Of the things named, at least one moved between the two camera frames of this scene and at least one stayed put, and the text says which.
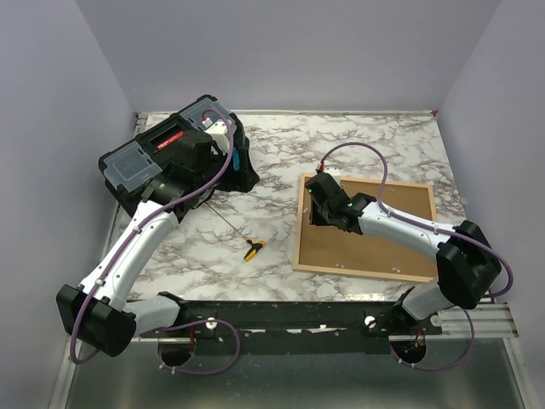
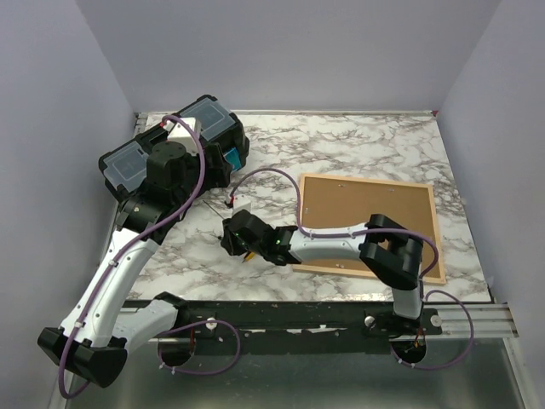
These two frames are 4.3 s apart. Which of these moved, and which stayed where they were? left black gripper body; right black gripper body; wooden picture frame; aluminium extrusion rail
Moved: right black gripper body; left black gripper body
Stayed: wooden picture frame; aluminium extrusion rail
